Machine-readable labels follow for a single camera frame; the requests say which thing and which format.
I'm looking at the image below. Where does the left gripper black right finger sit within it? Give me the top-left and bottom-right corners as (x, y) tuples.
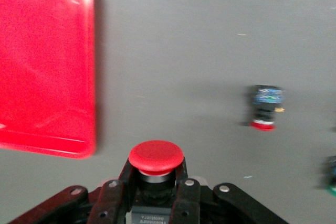
(170, 156), (203, 224)

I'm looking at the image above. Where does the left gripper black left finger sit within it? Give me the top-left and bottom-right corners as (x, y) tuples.
(88, 158), (138, 224)

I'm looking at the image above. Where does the red mushroom push button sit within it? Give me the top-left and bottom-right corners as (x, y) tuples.
(128, 140), (186, 224)
(246, 84), (286, 132)

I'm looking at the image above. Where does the green mushroom push button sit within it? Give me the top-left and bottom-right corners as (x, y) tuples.
(319, 155), (336, 196)

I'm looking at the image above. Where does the red plastic tray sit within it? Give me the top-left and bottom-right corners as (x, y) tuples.
(0, 0), (96, 159)

